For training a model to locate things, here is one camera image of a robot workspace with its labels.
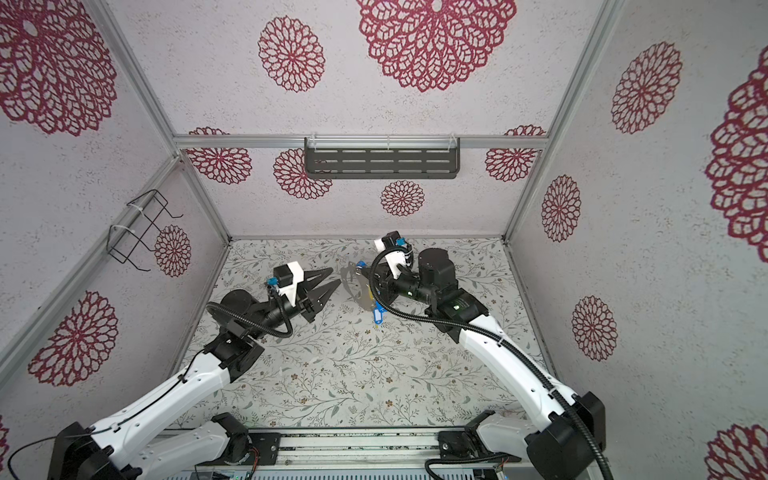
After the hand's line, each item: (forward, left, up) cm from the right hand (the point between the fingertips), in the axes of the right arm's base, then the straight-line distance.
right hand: (365, 265), depth 68 cm
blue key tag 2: (+1, +1, -1) cm, 2 cm away
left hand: (-4, +6, 0) cm, 7 cm away
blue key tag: (-5, -3, -13) cm, 14 cm away
